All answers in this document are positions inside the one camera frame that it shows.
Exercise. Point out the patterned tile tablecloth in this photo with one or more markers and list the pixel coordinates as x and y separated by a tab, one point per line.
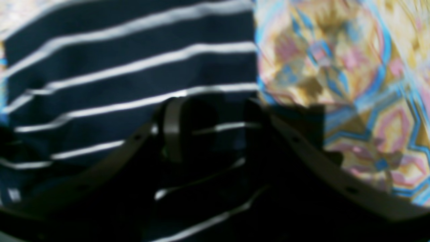
365	61

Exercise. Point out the right gripper white right finger image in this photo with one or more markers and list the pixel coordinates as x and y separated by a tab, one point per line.
307	180

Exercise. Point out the navy white striped T-shirt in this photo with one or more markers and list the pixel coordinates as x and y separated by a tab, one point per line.
84	75

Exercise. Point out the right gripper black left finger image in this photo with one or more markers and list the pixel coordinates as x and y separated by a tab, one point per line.
161	141

